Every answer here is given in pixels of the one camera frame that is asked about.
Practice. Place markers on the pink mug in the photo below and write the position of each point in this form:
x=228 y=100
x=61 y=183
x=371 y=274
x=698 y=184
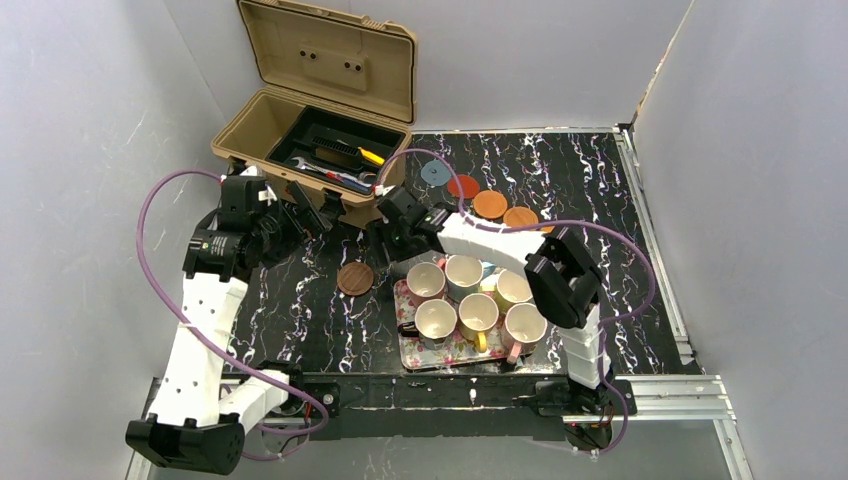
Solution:
x=523 y=328
x=425 y=281

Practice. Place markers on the tan plastic toolbox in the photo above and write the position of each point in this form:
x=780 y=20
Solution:
x=309 y=56

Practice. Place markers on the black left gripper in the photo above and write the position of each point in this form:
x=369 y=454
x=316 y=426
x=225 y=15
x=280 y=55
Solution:
x=291 y=213

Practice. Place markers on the black mug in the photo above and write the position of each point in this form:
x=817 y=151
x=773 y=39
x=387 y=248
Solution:
x=434 y=322

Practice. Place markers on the black tool tray insert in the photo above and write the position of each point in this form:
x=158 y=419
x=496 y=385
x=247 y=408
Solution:
x=314 y=135

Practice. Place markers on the orange wood coaster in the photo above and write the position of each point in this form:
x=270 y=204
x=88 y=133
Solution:
x=490 y=204

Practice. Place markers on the blue grey coaster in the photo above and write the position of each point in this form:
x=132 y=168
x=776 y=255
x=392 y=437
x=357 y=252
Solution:
x=435 y=173

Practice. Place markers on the light blue mug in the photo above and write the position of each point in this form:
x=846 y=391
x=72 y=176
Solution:
x=464 y=275

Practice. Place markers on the light wood coaster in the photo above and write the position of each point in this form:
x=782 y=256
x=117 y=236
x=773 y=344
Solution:
x=520 y=216

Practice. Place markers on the red coaster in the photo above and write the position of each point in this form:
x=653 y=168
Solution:
x=463 y=185

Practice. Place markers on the green mug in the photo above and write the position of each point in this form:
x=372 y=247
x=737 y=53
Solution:
x=506 y=288

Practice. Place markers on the silver wrench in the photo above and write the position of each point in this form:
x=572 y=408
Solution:
x=366 y=178

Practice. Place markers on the yellow handled screwdriver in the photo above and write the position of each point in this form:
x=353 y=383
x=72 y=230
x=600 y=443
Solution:
x=362 y=153

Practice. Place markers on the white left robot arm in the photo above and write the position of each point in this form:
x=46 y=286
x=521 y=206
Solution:
x=208 y=400

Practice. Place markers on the floral rectangular tray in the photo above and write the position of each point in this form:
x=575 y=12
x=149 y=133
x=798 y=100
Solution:
x=454 y=352

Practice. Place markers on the dark walnut wooden coaster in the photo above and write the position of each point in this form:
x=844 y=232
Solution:
x=355 y=279

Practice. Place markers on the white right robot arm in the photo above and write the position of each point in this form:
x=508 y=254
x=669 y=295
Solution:
x=564 y=281

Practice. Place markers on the aluminium frame rail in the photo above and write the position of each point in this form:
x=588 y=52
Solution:
x=293 y=312

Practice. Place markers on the yellow mug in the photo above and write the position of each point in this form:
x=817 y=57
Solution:
x=478 y=314

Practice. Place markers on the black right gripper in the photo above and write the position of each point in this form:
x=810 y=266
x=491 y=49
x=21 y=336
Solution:
x=395 y=229

